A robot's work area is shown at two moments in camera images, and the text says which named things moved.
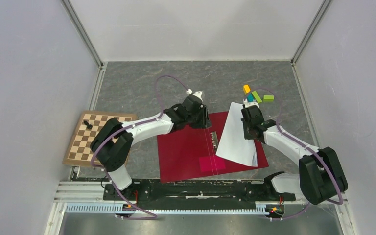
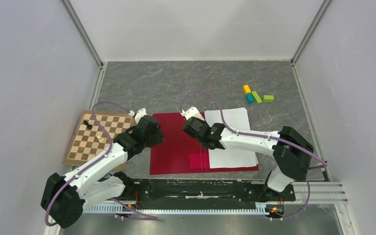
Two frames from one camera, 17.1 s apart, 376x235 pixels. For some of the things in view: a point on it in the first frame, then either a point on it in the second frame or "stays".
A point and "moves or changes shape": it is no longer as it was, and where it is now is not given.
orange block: x=246 y=89 stays
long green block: x=257 y=97 stays
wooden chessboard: x=79 y=152 stays
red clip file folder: x=191 y=153 moves or changes shape
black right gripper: x=246 y=135 to x=203 y=122
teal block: x=250 y=98 stays
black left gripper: x=204 y=122 to x=159 y=138
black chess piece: x=88 y=126 stays
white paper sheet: x=232 y=144 moves or changes shape
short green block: x=268 y=98 stays
